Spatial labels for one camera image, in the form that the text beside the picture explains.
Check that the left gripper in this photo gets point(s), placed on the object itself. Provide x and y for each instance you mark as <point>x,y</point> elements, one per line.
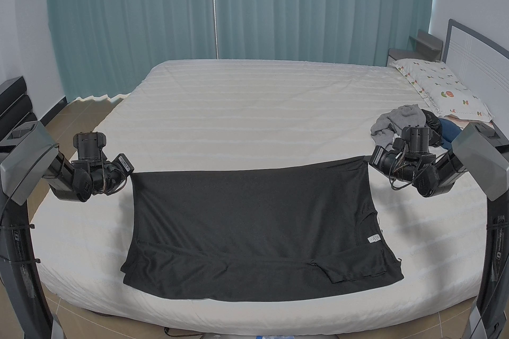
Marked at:
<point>117,174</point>

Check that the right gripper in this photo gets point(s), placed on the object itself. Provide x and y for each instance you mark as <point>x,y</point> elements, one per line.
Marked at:
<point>387,162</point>

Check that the black T-shirt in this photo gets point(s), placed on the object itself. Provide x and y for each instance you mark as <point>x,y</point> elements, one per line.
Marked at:
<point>254,230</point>

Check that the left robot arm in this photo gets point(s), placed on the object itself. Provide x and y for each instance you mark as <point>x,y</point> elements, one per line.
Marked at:
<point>20,250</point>

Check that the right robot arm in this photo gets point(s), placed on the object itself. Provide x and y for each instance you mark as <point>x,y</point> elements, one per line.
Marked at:
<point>481,162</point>

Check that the pile of clothes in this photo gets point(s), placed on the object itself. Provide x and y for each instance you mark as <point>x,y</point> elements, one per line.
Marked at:
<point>401,117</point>

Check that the bed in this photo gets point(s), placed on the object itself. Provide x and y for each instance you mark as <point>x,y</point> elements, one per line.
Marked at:
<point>258,119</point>

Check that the white printed pillow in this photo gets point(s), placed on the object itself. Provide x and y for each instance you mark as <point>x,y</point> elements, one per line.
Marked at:
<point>441,85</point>

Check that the black chest of drawers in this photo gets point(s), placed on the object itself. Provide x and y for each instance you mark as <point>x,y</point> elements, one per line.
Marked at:
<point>14,103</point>

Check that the grey bedside table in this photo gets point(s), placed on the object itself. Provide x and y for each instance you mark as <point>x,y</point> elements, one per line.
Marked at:
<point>429,40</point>

